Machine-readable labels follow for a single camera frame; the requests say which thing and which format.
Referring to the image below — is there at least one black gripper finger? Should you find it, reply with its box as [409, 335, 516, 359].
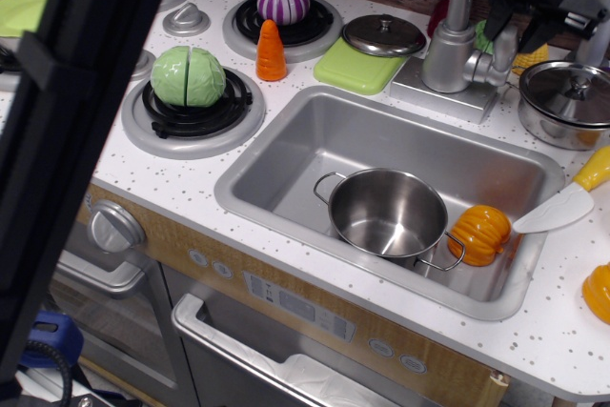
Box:
[484, 0, 515, 41]
[518, 15, 564, 53]

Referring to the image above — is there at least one silver faucet lever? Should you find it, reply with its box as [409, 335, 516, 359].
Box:
[463, 25, 519, 87]

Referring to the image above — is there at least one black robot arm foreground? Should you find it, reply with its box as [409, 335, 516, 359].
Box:
[1, 0, 609, 402]

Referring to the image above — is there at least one green toy lettuce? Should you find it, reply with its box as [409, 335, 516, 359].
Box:
[475, 20, 494, 54]

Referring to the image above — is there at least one yellow toy corn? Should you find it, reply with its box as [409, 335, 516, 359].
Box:
[512, 44, 549, 75]

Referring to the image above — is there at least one steel pot with lid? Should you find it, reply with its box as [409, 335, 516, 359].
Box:
[518, 61, 609, 151]

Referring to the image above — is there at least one silver toy faucet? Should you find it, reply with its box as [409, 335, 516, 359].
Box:
[390, 0, 499, 124]

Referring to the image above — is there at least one small steel pot lid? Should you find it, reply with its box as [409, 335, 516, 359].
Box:
[342, 14, 427, 57]

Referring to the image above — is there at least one green cutting board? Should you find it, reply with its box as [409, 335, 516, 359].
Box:
[314, 38, 408, 95]

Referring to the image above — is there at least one white yellow toy knife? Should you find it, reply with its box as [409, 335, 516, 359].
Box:
[513, 146, 609, 234]

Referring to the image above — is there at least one rear right stove burner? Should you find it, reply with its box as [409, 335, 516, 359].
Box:
[222, 0, 343, 64]

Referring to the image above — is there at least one orange toy pumpkin half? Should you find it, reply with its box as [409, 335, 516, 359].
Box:
[447, 205, 512, 267]

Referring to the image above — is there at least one purple toy onion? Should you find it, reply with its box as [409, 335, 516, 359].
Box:
[256, 0, 311, 26]

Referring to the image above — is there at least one steel pot in sink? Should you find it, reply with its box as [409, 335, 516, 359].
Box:
[313, 168, 465, 272]

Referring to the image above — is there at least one orange toy carrot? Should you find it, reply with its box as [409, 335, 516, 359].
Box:
[255, 19, 288, 81]

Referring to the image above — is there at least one grey toy sink basin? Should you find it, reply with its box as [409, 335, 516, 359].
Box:
[214, 86, 564, 321]

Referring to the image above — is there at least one yellow toy pepper piece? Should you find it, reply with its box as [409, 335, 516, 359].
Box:
[581, 264, 610, 324]

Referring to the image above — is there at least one front stove burner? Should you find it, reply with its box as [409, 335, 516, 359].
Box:
[121, 69, 266, 160]

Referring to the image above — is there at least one silver stove knob middle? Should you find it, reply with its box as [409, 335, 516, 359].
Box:
[162, 2, 211, 36]

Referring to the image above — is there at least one silver stove knob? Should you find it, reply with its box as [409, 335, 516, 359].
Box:
[162, 2, 211, 36]
[131, 50, 156, 81]

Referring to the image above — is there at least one green toy cabbage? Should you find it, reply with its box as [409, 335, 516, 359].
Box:
[150, 46, 227, 108]

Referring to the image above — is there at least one silver stove knob lower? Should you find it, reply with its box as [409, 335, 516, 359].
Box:
[131, 50, 156, 81]

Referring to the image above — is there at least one silver oven dial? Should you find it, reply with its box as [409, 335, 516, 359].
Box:
[87, 199, 146, 254]

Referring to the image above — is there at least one green plate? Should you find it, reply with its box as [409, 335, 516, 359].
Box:
[0, 0, 47, 38]

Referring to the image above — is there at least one blue clamp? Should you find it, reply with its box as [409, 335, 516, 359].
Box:
[20, 310, 84, 368]

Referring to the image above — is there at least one dishwasher door handle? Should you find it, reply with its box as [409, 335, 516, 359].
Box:
[171, 293, 401, 407]

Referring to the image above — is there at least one oven door handle left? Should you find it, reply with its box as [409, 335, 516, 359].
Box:
[56, 251, 146, 300]

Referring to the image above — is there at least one black braided cable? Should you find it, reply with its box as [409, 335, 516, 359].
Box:
[23, 338, 73, 407]

